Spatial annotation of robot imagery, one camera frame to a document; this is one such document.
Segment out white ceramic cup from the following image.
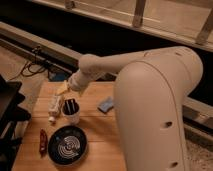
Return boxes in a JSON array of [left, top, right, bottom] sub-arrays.
[[62, 98, 80, 125]]

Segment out black patterned bowl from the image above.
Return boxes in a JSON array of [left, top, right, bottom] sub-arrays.
[[48, 125, 87, 165]]

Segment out blue sponge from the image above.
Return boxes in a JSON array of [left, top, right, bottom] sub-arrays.
[[97, 97, 114, 113]]

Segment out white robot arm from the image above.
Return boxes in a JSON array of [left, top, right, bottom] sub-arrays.
[[68, 46, 203, 171]]

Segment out red utility knife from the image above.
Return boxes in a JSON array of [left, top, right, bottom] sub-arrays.
[[39, 129, 48, 155]]

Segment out black chair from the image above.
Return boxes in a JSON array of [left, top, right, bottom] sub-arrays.
[[0, 74, 31, 171]]

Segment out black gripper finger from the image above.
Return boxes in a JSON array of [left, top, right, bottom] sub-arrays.
[[64, 100, 69, 115], [70, 99, 75, 114]]

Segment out black cable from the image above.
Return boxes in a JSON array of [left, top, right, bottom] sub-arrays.
[[20, 45, 54, 78]]

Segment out wooden railing frame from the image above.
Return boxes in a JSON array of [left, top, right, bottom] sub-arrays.
[[30, 0, 213, 52]]

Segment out yellow wedge block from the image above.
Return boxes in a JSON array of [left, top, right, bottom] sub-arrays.
[[56, 81, 69, 95]]

